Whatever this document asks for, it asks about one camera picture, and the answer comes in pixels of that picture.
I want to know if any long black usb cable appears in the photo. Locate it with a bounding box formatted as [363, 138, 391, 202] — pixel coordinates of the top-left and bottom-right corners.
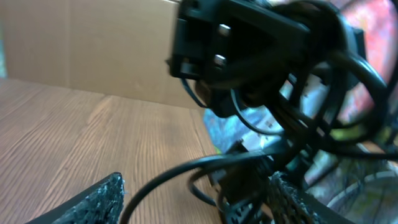
[119, 146, 290, 224]

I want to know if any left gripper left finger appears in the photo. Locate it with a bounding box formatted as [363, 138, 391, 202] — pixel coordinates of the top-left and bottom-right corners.
[28, 172, 124, 224]

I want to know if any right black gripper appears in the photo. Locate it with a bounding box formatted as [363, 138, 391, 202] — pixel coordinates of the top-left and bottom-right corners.
[167, 1, 365, 118]

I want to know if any black cable bundle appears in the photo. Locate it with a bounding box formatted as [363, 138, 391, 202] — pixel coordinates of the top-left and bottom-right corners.
[186, 0, 398, 224]

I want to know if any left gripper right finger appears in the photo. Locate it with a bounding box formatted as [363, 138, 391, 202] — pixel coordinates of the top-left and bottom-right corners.
[269, 172, 353, 224]

